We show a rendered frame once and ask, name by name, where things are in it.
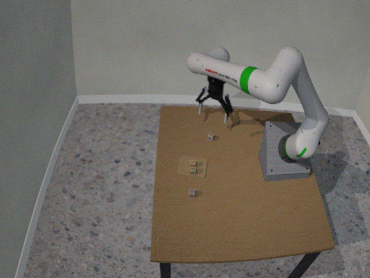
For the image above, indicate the tan square mat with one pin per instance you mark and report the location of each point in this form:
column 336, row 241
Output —
column 183, row 166

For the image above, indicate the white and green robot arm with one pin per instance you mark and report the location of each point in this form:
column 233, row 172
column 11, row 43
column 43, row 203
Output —
column 271, row 86

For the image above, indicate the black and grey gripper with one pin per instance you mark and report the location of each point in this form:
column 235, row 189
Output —
column 216, row 94

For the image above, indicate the tan letter block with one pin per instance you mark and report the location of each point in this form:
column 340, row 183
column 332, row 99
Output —
column 210, row 136
column 191, row 193
column 192, row 163
column 192, row 171

